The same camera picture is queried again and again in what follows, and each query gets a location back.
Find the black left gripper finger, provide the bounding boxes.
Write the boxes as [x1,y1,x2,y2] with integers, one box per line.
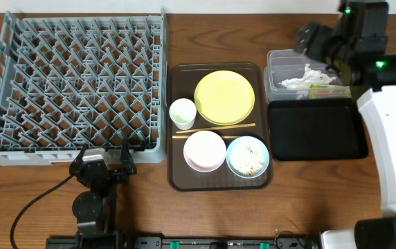
[73,144,89,165]
[120,138,137,175]

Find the white tissue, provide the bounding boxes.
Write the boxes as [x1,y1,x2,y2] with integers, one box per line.
[280,64,336,89]

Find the green wrapper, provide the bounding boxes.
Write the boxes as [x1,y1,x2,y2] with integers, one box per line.
[308,84,351,99]

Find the white cup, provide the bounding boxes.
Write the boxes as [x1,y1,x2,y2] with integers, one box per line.
[169,98,197,130]

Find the light blue bowl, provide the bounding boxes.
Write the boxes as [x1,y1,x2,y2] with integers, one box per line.
[226,136,270,179]

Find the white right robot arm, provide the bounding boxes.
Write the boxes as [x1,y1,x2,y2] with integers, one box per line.
[296,1,396,248]

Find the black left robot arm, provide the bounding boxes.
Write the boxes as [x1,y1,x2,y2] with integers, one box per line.
[69,144,128,249]

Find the grey dishwasher rack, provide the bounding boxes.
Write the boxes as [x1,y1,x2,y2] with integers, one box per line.
[0,12,168,166]

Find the black waste tray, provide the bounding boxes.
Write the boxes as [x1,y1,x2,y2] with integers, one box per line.
[268,98,369,161]

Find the rice food waste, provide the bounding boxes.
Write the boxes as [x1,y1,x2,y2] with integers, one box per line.
[229,145,264,176]

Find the clear plastic bin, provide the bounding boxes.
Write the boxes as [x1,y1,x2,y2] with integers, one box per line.
[264,49,344,102]

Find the lower wooden chopstick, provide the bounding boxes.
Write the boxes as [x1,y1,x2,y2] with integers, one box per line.
[172,136,239,139]

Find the wooden chopstick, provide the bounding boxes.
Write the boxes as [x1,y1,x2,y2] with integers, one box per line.
[176,123,256,133]
[172,136,239,139]

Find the pink bowl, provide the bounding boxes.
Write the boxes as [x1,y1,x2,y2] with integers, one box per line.
[183,131,226,173]

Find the brown serving tray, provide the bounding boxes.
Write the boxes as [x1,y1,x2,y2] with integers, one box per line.
[167,62,273,192]

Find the upper wooden chopstick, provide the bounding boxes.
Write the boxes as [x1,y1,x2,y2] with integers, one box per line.
[176,123,256,133]

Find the yellow plate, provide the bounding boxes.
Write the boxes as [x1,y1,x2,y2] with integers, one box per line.
[194,70,255,126]

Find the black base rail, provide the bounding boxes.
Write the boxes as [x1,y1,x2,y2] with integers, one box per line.
[45,237,321,249]

